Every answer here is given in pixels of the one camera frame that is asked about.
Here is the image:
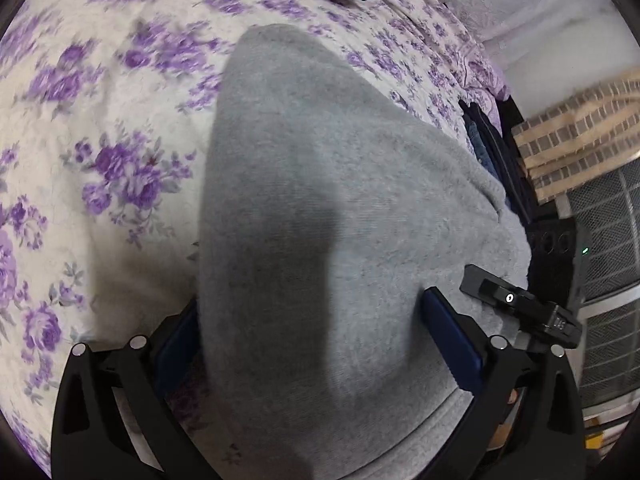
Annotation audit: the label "purple floral bedspread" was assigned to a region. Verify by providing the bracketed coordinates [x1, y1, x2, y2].
[0, 0, 511, 478]

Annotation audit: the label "white lace covered bedding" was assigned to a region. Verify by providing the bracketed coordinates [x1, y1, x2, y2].
[390, 0, 621, 106]

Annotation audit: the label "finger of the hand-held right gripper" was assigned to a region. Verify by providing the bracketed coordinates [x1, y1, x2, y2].
[460, 264, 557, 322]

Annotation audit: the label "black speaker box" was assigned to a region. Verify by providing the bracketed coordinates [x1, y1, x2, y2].
[527, 210, 591, 321]

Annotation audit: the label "grey fleece pants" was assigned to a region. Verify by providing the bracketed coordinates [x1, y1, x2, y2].
[197, 24, 532, 480]

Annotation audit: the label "beige grey checked cloth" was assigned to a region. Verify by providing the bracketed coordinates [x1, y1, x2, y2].
[511, 77, 640, 206]

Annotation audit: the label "dark navy pants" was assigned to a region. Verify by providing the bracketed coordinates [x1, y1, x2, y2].
[457, 100, 533, 226]

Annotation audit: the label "grey mesh panel appliance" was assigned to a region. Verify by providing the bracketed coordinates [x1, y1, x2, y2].
[555, 157, 640, 411]

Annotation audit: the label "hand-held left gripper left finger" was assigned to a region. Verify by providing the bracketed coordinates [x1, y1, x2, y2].
[51, 300, 226, 480]

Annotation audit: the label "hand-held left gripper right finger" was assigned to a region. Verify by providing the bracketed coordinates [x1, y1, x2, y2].
[420, 286, 586, 480]

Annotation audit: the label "blue jeans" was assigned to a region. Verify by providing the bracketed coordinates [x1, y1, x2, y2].
[470, 130, 501, 181]

